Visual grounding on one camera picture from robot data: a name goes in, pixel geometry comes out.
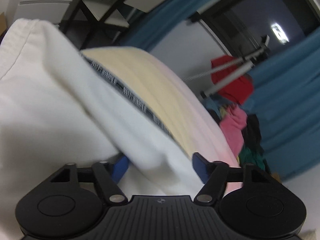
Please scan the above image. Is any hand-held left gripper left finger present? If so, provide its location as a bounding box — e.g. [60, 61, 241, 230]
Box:
[49, 155, 129, 206]

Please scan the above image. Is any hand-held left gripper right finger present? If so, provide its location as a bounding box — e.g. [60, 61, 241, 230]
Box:
[192, 152, 273, 206]

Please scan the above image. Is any white sweatshirt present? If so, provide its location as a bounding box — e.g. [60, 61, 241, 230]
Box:
[0, 17, 208, 240]

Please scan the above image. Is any pink garment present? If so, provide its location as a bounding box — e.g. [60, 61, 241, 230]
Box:
[220, 105, 248, 158]

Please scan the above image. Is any green garment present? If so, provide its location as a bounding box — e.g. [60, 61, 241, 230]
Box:
[237, 146, 269, 173]

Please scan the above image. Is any red garment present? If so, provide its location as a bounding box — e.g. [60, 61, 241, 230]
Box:
[211, 56, 254, 105]

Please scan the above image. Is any blue curtain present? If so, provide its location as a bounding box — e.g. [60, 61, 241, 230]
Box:
[241, 34, 320, 182]
[125, 0, 213, 52]

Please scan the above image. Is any garment steamer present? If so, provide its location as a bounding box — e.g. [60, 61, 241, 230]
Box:
[184, 35, 270, 98]

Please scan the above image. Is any dark window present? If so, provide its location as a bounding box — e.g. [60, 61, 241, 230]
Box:
[187, 0, 320, 65]

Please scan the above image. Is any black and white chair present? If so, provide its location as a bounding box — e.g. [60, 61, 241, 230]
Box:
[59, 0, 175, 51]

